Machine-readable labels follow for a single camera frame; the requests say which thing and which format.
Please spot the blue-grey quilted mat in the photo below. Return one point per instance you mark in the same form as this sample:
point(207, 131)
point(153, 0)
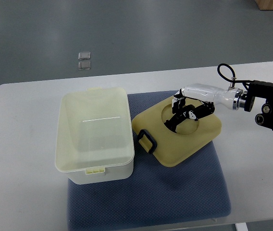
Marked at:
point(153, 195)

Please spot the lower metal floor plate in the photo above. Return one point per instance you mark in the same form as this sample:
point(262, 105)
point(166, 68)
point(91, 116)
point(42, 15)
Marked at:
point(84, 65)

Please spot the yellow storage box lid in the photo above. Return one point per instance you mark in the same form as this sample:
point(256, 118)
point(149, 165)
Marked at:
point(150, 111)

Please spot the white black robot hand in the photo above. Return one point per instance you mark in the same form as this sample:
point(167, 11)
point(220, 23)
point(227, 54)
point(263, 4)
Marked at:
point(204, 93)

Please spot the metal floor plate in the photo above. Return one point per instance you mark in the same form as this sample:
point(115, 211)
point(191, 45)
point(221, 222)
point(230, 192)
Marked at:
point(84, 55)
point(84, 65)

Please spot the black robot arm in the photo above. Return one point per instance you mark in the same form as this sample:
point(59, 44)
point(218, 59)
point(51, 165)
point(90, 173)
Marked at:
point(197, 101)

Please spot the white storage box base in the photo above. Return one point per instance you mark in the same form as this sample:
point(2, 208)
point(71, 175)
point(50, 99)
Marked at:
point(94, 138)

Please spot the upper metal floor plate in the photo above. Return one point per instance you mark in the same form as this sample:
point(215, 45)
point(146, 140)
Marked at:
point(84, 55)

